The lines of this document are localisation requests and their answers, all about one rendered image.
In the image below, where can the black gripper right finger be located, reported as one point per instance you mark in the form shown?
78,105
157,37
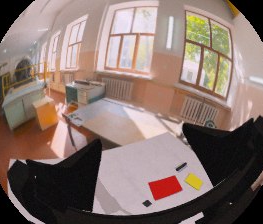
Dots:
215,149

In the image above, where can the red flat plate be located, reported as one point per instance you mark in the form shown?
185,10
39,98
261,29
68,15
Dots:
165,187

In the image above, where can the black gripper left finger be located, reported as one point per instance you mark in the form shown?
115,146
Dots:
75,175

